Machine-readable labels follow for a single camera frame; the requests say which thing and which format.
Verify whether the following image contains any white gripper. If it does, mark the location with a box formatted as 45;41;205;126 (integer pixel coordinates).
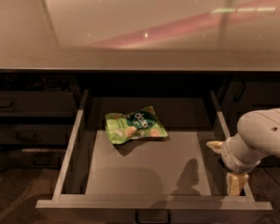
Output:
206;136;260;196

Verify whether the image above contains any dark grey drawer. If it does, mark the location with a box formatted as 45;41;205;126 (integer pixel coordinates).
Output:
0;124;72;146
0;91;77;118
0;149;65;169
36;91;273;224

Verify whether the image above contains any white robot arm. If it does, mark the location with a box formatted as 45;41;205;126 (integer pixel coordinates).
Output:
206;108;280;196

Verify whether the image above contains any colourful item in top drawer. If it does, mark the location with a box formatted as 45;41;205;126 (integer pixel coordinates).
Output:
105;105;168;146

